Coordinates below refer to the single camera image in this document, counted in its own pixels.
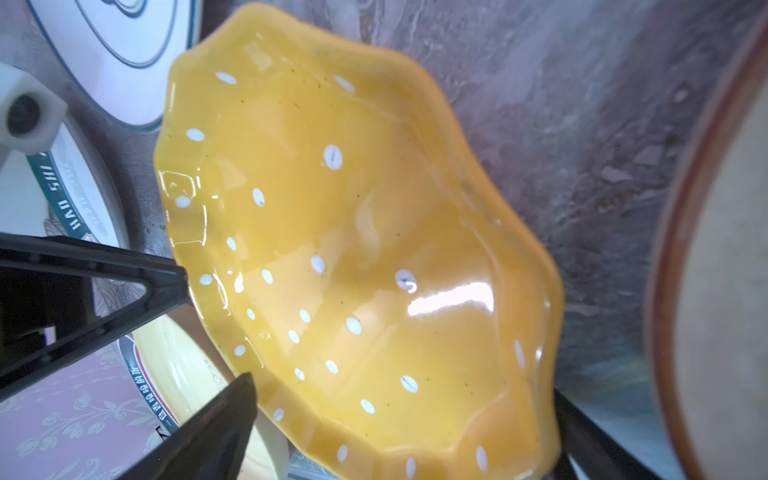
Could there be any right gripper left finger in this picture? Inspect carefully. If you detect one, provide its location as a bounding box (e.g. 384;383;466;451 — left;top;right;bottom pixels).
1;233;189;398

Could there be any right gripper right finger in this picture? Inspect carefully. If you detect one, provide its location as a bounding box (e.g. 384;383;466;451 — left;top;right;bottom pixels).
121;373;257;480

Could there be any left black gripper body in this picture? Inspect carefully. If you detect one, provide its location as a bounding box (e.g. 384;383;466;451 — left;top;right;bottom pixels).
0;63;68;164

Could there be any large green red rimmed plate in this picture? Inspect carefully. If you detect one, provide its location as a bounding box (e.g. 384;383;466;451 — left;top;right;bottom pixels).
117;335;179;438

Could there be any pale yellow round plate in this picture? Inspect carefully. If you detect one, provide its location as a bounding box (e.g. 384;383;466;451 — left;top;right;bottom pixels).
133;305;289;479

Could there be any yellow polka dot plate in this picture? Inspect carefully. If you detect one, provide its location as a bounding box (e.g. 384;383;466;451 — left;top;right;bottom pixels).
154;3;564;479

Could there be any small green lettered rim plate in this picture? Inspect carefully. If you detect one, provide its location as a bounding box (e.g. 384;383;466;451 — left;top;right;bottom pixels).
1;117;130;249

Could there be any beige plate brown rim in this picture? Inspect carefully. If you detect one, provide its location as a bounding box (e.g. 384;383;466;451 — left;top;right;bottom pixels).
645;17;767;479

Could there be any white plate black ring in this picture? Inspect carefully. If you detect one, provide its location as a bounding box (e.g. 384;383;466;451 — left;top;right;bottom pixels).
25;0;204;134

